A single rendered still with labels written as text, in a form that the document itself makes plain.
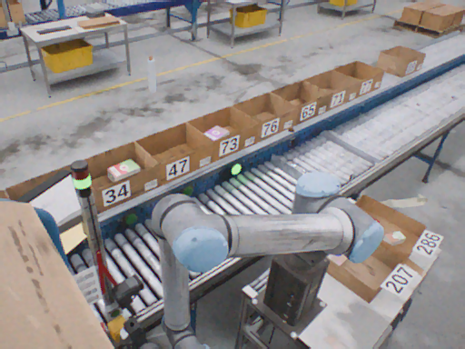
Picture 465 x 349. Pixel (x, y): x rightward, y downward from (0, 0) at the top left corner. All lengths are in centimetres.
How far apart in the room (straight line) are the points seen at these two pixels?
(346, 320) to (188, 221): 121
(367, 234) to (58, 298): 101
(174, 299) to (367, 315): 104
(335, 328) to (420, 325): 125
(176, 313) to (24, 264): 92
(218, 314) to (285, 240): 172
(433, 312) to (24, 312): 299
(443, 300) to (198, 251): 261
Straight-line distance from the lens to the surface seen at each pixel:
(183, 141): 258
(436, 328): 312
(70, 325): 38
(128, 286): 152
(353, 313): 198
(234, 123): 275
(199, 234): 85
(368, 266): 218
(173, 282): 118
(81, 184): 115
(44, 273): 42
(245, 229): 96
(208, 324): 268
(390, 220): 248
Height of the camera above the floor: 232
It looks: 36 degrees down
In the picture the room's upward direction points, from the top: straight up
